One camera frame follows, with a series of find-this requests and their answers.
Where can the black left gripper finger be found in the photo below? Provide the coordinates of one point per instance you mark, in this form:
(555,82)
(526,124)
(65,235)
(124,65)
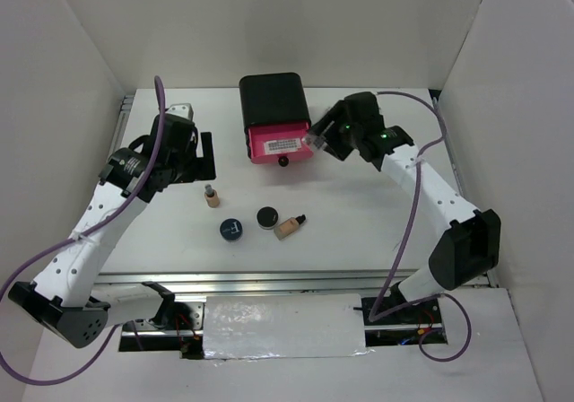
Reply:
(206,141)
(198,169)

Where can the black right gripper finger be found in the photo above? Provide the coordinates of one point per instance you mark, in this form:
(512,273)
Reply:
(332,124)
(338,142)

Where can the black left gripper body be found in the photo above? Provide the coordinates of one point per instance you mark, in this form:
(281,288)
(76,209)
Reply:
(181,161)

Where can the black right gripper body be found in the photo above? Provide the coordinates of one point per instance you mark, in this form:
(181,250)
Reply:
(354,130)

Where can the small clear sachet packet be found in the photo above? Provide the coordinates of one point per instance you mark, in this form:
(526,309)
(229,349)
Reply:
(315,143)

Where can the large clear sachet packet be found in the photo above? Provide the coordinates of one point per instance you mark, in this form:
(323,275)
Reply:
(279,146)

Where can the black lid powder jar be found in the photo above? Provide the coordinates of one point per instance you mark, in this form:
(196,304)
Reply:
(267,217)

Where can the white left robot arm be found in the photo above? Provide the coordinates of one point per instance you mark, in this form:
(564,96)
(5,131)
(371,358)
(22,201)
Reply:
(62,297)

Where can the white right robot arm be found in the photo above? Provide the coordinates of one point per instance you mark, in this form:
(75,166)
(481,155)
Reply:
(469,238)

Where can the upright beige foundation bottle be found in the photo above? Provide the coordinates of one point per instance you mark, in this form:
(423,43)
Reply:
(211,196)

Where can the black drawer organizer box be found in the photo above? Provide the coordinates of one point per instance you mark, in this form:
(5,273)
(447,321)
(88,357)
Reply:
(268,99)

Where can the navy round compact jar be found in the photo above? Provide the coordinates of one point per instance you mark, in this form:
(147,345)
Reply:
(231,229)

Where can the lying beige foundation bottle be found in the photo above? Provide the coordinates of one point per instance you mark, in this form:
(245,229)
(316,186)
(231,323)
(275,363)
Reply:
(289,226)

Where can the white foil cover sheet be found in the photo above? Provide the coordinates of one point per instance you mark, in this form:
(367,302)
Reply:
(283,326)

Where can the aluminium left side rail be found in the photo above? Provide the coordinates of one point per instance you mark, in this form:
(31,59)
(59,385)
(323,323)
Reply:
(122,119)

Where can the aluminium rail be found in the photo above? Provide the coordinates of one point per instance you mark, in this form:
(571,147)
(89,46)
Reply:
(434,96)
(122,119)
(253,283)

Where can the aluminium front rail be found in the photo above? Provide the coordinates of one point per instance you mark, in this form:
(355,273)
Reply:
(253,283)

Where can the aluminium right side rail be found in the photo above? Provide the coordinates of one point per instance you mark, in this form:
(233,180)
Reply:
(434,96)

